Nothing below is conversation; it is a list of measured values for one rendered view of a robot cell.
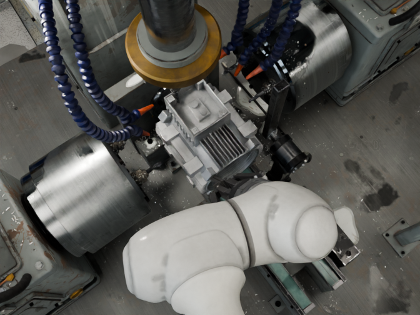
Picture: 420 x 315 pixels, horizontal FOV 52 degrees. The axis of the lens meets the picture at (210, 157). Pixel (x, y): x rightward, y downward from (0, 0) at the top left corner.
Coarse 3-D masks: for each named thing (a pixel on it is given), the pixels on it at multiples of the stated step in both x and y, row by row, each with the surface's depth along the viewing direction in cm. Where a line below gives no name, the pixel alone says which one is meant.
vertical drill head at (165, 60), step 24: (144, 0) 65; (168, 0) 64; (192, 0) 69; (144, 24) 74; (168, 24) 70; (192, 24) 74; (216, 24) 81; (144, 48) 77; (168, 48) 76; (192, 48) 77; (216, 48) 80; (144, 72) 78; (168, 72) 78; (192, 72) 78
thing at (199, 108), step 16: (176, 96) 101; (192, 96) 101; (208, 96) 101; (176, 112) 96; (192, 112) 99; (208, 112) 98; (224, 112) 96; (192, 128) 95; (208, 128) 95; (192, 144) 100
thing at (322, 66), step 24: (288, 0) 107; (312, 0) 105; (312, 24) 101; (336, 24) 103; (240, 48) 112; (264, 48) 101; (288, 48) 99; (312, 48) 101; (336, 48) 103; (264, 72) 108; (288, 72) 100; (312, 72) 102; (336, 72) 107; (264, 96) 116; (288, 96) 105; (312, 96) 110
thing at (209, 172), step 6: (210, 84) 106; (162, 114) 103; (168, 114) 103; (162, 120) 103; (168, 120) 104; (252, 138) 101; (246, 144) 100; (252, 144) 99; (258, 144) 100; (252, 162) 112; (210, 168) 98; (204, 174) 98; (210, 174) 97; (210, 180) 99
